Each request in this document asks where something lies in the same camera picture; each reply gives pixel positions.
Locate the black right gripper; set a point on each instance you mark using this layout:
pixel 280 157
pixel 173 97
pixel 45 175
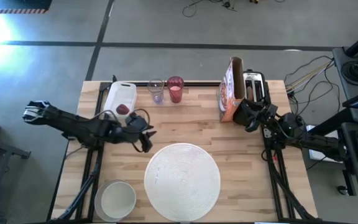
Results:
pixel 261 112

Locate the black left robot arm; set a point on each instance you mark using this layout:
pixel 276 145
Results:
pixel 73 124

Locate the brown toast slice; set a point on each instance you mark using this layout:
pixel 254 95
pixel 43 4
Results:
pixel 250 92

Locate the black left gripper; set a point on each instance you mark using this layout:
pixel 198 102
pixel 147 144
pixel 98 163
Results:
pixel 132 129

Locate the black computer mouse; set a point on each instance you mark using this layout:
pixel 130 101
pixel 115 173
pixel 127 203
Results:
pixel 342 190

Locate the black mat with hazard stripes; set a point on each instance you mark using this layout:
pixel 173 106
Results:
pixel 11 4

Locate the white ceramic bowl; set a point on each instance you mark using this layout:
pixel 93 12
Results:
pixel 118 200

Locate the white plastic container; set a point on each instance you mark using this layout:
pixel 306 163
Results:
pixel 120 93

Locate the clear drinking glass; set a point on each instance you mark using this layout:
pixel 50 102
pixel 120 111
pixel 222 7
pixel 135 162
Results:
pixel 158 99

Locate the orange pumpkin cereal box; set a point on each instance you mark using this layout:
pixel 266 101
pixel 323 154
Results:
pixel 228 93

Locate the white paper box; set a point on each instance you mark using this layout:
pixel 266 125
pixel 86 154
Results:
pixel 322 155

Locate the dark red food piece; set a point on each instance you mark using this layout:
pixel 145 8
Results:
pixel 123 109

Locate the red plastic cup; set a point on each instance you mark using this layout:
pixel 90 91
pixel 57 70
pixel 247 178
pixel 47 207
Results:
pixel 175 93

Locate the grey metal stand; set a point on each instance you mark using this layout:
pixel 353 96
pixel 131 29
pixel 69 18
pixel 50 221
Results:
pixel 5 149

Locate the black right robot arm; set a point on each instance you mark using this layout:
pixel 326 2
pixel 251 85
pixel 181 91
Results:
pixel 291 124

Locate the grey desk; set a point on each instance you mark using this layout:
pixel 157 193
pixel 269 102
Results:
pixel 340 90

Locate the large white round plate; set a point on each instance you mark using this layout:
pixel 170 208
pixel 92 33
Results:
pixel 182 183

